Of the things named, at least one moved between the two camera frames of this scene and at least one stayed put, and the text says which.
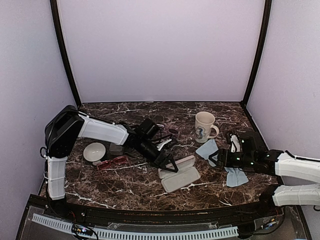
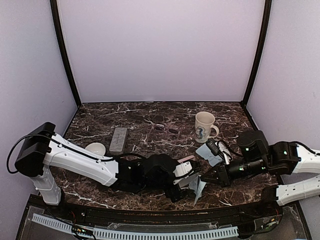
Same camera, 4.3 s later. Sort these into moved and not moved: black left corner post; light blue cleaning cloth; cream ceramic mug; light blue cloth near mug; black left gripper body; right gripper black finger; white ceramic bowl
Moved: black left gripper body; light blue cleaning cloth; right gripper black finger
Not moved: white ceramic bowl; light blue cloth near mug; cream ceramic mug; black left corner post
